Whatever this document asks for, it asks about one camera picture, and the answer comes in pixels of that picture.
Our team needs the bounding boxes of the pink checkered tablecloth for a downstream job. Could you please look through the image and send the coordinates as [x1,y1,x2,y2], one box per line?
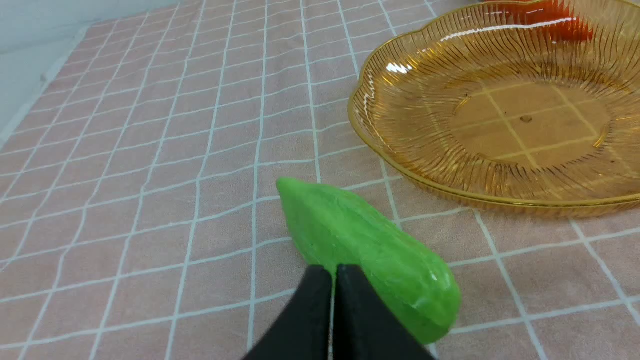
[1,0,639,360]

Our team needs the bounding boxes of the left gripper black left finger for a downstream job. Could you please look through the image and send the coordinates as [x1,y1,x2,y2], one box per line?
[244,265,333,360]

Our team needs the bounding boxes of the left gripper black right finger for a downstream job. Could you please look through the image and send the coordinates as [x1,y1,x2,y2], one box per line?
[333,264,434,360]

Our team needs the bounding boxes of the amber ribbed glass plate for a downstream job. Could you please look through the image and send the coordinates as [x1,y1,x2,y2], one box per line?
[348,0,639,217]

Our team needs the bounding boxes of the green toy bitter gourd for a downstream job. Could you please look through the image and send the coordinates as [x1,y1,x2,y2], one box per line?
[276,177,461,344]

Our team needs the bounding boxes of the orange toy carrot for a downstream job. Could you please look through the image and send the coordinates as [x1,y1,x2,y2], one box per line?
[482,0,594,42]

